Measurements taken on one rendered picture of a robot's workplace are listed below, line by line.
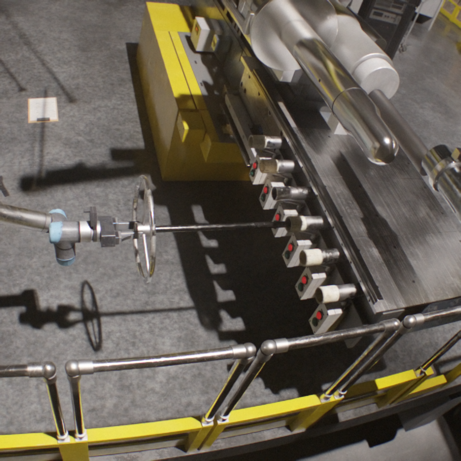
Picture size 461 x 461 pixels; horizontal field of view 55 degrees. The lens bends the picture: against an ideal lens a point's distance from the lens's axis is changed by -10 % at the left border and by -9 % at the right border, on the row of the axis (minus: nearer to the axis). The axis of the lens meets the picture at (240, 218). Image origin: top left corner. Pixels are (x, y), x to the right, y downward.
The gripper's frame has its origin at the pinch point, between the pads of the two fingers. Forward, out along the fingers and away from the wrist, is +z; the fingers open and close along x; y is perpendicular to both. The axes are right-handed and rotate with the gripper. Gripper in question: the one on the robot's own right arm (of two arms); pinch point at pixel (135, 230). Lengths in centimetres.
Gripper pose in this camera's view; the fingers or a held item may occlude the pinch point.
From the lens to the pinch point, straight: 173.0
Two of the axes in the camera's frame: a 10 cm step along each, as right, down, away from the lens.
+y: -1.7, 8.5, 5.0
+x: 3.3, 5.3, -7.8
